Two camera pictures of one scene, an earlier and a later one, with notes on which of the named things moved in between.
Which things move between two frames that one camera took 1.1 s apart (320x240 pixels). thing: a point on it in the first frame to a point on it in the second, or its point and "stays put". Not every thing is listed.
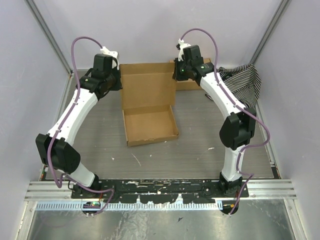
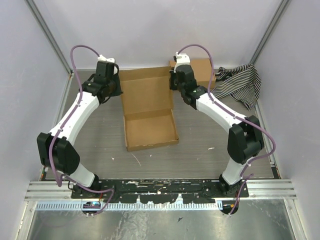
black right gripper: [176, 76] to [172, 74]
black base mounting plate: [162, 191] stays put
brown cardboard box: [148, 100] stays put
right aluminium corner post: [269, 31] stays put
